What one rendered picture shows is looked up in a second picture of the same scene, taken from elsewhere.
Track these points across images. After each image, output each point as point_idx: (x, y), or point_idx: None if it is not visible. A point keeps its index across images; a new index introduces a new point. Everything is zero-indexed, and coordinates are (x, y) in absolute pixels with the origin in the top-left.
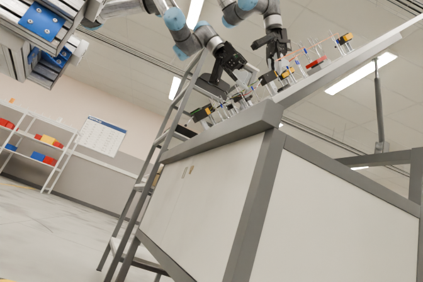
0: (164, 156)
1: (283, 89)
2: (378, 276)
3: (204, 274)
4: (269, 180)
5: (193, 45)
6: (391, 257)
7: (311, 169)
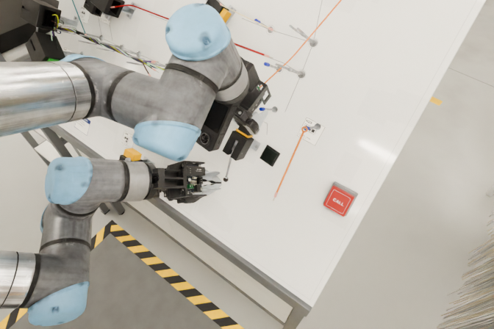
0: (61, 134)
1: (290, 213)
2: None
3: (264, 305)
4: None
5: (91, 219)
6: None
7: None
